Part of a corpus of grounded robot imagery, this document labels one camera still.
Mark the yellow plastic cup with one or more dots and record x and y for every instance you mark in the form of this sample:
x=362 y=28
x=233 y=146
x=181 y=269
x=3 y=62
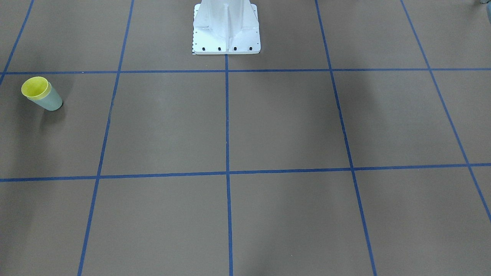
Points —
x=36 y=88

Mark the green plastic cup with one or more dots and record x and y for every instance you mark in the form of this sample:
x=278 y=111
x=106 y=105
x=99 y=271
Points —
x=51 y=101

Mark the brown paper table cover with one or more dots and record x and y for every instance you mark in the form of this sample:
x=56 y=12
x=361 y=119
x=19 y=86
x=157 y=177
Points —
x=357 y=143

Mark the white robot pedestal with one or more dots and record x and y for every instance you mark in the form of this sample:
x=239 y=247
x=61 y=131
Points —
x=225 y=27

